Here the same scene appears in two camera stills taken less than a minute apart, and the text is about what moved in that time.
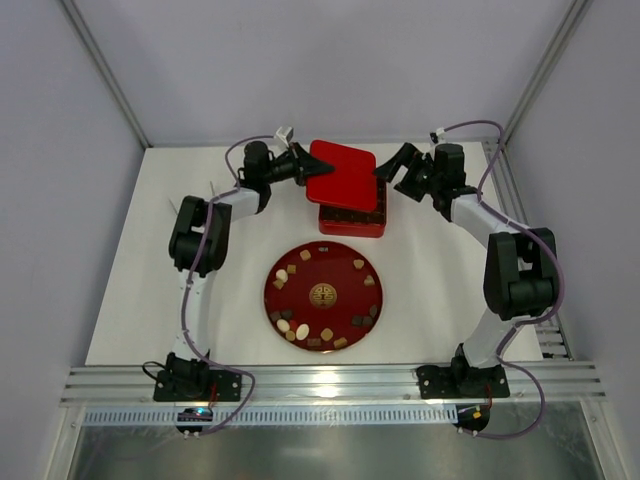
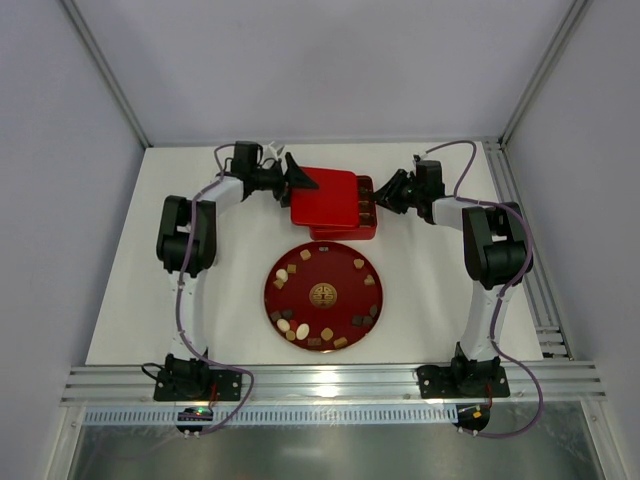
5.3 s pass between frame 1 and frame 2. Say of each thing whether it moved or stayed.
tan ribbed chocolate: stayed
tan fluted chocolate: stayed
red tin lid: moved
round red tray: stayed
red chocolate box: moved
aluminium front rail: stayed
